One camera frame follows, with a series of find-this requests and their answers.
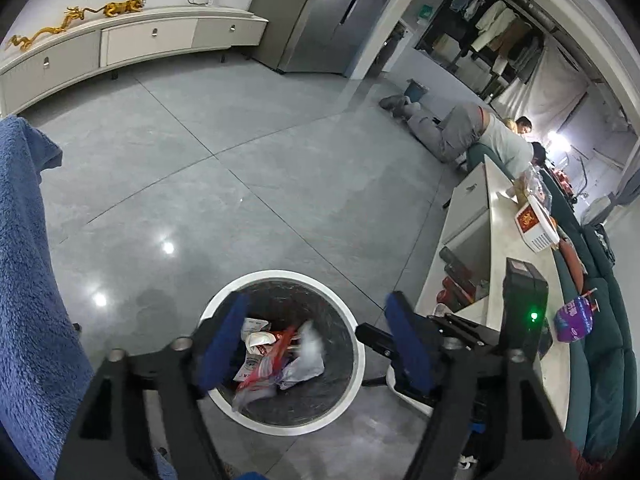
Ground red snack wrapper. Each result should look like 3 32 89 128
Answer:
232 326 299 412

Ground red white paper cup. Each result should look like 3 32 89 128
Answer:
241 318 279 356

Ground white plastic bag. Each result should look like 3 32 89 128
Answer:
278 321 326 390

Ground black round trash bin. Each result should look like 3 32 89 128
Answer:
201 270 366 437

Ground purple snack bag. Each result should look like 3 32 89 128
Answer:
554 288 599 344

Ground blue carpet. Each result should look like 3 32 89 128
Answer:
0 114 177 480

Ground teal sofa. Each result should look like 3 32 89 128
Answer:
464 142 640 463

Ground red white tissue box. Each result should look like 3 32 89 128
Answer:
514 196 560 252

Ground white marble coffee table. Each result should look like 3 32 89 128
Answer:
436 158 570 426

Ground child in yellow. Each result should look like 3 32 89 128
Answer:
504 116 533 136

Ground kneeling person grey clothes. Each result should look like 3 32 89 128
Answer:
378 94 547 177

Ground blue bucket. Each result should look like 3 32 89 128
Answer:
404 78 428 103

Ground grey refrigerator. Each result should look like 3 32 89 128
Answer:
250 0 388 75

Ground white TV console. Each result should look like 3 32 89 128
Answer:
1 6 268 116

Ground golden dragon figurine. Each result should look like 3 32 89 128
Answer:
6 6 85 51

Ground golden tiger figurine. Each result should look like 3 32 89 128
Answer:
81 0 145 18

